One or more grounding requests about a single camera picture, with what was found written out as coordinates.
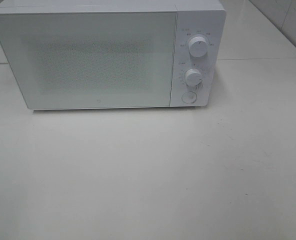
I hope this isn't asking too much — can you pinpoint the round microwave door button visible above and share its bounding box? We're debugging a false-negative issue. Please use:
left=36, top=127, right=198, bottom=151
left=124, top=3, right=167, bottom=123
left=181, top=91, right=197, bottom=104

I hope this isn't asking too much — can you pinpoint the white microwave knob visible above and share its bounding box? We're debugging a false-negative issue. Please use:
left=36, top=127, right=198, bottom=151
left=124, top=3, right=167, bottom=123
left=184, top=68, right=203, bottom=87
left=188, top=35, right=209, bottom=58

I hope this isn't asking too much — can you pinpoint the white microwave door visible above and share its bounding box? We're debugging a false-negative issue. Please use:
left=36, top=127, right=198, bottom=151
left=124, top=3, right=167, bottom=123
left=0, top=12, right=177, bottom=110

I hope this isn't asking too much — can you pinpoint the white microwave oven body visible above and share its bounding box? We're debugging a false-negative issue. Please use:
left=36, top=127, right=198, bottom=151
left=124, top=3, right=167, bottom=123
left=0, top=0, right=226, bottom=109

